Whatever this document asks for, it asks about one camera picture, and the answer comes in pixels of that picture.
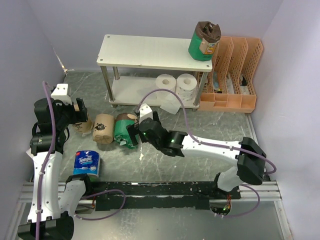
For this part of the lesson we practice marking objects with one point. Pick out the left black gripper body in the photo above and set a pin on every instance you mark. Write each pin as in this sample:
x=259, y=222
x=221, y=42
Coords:
x=68, y=115

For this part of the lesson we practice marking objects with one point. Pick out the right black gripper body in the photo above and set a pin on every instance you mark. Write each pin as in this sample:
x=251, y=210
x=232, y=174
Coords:
x=157, y=145

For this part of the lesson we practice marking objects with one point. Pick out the plain white toilet roll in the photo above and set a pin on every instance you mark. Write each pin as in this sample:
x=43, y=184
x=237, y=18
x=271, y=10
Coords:
x=168, y=101

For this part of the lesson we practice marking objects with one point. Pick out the white roll pink dots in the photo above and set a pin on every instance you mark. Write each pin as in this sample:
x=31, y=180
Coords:
x=186, y=85

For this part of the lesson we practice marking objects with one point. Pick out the green brown roll orange label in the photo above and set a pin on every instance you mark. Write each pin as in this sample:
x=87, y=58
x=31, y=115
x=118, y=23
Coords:
x=204, y=41

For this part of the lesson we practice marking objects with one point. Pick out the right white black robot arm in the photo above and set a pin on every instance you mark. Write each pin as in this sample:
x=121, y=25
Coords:
x=245, y=157

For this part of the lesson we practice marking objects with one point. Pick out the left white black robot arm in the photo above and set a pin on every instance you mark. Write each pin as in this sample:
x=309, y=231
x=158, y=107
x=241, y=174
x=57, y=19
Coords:
x=51, y=216

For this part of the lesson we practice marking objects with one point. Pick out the white two-tier shelf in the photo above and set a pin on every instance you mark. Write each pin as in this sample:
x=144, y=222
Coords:
x=145, y=53

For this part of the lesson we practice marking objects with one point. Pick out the upright beige wrapped roll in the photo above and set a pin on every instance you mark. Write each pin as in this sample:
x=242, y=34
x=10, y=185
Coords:
x=84, y=128

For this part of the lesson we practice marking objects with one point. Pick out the lying beige roll cloud print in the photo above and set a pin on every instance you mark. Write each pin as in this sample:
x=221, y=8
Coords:
x=103, y=130

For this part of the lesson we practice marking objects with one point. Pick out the blue Tempo wrapped roll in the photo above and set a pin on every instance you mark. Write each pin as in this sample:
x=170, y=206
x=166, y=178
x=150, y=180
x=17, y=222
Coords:
x=87, y=162

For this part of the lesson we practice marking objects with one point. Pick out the orange plastic file organizer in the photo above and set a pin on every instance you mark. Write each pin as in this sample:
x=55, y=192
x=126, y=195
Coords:
x=229, y=86

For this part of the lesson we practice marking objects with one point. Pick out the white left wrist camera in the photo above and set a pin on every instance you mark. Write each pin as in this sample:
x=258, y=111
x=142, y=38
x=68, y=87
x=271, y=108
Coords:
x=62, y=93

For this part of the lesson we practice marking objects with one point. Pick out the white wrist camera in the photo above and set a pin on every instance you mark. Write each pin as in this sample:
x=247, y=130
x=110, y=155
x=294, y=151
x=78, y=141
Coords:
x=62, y=93
x=145, y=112

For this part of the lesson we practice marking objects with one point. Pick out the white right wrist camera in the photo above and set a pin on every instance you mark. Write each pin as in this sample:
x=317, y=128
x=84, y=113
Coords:
x=145, y=112

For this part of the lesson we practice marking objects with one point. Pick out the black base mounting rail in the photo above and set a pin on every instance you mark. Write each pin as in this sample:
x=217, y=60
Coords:
x=160, y=195

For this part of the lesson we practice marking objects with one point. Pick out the aluminium frame rail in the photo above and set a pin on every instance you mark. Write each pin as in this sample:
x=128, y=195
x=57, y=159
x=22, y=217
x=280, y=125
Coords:
x=268, y=192

